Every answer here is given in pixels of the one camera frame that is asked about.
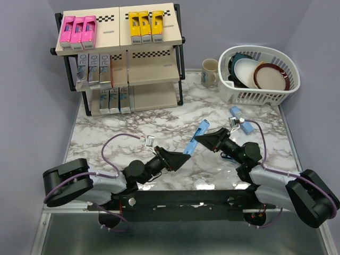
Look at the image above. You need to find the beige three-tier shelf rack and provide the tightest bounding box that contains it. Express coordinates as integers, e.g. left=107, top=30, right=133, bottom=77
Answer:
left=50, top=3, right=185, bottom=116

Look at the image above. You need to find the pink toothpaste box diagonal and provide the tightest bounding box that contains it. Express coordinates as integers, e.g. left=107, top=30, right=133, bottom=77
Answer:
left=59, top=16, right=75, bottom=50

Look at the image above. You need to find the silver foil toothpaste box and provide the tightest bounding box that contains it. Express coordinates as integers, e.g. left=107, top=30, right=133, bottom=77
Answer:
left=88, top=54, right=100, bottom=89

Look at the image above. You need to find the black base bar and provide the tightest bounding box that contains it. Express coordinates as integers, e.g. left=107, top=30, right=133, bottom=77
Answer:
left=103, top=186, right=275, bottom=222

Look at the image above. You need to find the dark teal bowl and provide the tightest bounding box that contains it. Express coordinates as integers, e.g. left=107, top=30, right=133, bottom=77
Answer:
left=228, top=53, right=254, bottom=78

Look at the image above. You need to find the white plate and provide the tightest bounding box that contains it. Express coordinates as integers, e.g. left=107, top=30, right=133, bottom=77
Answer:
left=234, top=58, right=260, bottom=89

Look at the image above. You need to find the red metallic toothpaste box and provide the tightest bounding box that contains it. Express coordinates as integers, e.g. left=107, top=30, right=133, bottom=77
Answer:
left=75, top=53, right=89, bottom=91

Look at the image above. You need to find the metallic blue toothpaste box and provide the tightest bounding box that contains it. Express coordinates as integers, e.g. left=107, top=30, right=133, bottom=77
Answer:
left=108, top=88, right=120, bottom=114
left=119, top=87, right=131, bottom=114
left=99, top=90, right=110, bottom=115

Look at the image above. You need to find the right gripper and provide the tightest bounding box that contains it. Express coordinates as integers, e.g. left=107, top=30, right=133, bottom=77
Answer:
left=194, top=127, right=245, bottom=165

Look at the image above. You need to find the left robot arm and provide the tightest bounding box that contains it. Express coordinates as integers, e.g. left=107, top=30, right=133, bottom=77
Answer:
left=43, top=146, right=191, bottom=210

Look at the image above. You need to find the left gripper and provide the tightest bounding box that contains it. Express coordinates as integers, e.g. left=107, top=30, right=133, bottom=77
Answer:
left=139, top=146, right=190, bottom=185

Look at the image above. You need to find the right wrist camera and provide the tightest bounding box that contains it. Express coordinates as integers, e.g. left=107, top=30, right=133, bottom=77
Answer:
left=228, top=116, right=245, bottom=133

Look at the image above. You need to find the yellow toothpaste box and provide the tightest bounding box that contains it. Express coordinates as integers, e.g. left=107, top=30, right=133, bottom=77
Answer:
left=138, top=11, right=152, bottom=44
left=129, top=12, right=142, bottom=45
left=151, top=11, right=164, bottom=43

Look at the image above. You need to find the light blue toothpaste box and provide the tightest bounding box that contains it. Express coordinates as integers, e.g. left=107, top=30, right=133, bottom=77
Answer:
left=182, top=119, right=211, bottom=156

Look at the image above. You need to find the white plastic dish basket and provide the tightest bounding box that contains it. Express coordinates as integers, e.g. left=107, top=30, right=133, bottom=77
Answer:
left=218, top=45, right=300, bottom=106

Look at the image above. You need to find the cream ceramic mug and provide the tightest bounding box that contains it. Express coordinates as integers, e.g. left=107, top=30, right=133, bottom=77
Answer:
left=201, top=58, right=219, bottom=88

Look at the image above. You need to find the pink toothpaste box long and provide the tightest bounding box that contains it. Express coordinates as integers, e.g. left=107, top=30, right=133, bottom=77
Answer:
left=70, top=17, right=84, bottom=50

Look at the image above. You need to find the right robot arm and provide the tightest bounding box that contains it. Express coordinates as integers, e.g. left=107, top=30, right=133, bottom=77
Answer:
left=195, top=128, right=339, bottom=228

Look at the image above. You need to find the red rimmed plate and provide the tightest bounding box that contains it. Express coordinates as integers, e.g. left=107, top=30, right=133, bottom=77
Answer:
left=253, top=63, right=290, bottom=91

